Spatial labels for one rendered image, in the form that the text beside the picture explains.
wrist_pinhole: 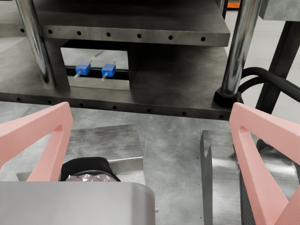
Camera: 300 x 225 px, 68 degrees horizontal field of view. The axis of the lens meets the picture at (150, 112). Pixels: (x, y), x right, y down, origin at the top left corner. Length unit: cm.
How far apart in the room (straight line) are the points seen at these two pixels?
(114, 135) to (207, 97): 50
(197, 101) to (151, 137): 29
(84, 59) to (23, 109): 29
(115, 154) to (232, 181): 25
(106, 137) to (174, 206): 22
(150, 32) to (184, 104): 30
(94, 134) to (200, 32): 51
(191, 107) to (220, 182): 45
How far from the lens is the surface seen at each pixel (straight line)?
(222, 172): 47
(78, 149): 53
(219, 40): 85
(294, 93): 81
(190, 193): 58
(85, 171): 54
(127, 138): 53
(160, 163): 63
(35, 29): 96
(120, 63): 90
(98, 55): 92
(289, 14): 95
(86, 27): 91
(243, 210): 47
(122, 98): 90
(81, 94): 96
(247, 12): 77
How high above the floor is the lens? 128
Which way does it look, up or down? 37 degrees down
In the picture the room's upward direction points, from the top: straight up
